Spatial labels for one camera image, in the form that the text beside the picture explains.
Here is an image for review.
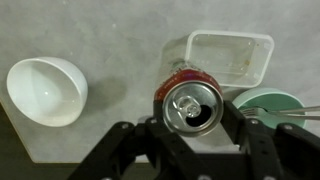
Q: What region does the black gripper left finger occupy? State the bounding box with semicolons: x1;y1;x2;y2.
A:
68;99;214;180

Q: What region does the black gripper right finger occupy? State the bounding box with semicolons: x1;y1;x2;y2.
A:
220;99;320;180

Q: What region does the red silver soda can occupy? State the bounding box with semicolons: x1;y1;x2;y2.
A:
153;35;225;138

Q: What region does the clear plastic box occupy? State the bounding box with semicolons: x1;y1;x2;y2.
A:
184;29;275;89

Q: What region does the teal bowl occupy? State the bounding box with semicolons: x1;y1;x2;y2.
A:
232;87;307;129

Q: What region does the white bowl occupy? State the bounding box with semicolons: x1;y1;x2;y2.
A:
6;56;89;128

